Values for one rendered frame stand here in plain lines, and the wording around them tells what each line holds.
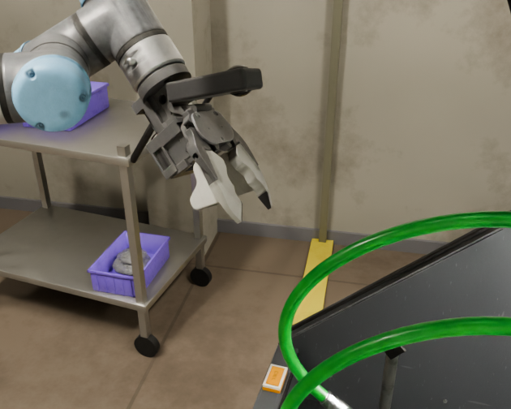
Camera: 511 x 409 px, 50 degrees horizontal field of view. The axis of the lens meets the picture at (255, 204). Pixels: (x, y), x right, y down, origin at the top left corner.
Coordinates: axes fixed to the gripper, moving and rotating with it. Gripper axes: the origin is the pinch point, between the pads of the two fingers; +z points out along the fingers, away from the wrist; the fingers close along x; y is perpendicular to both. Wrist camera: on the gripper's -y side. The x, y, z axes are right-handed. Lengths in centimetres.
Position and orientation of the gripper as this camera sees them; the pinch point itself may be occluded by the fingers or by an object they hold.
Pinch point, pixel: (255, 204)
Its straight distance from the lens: 68.0
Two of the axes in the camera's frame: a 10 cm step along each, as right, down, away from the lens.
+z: 5.2, 8.5, -0.9
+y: -7.1, 4.9, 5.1
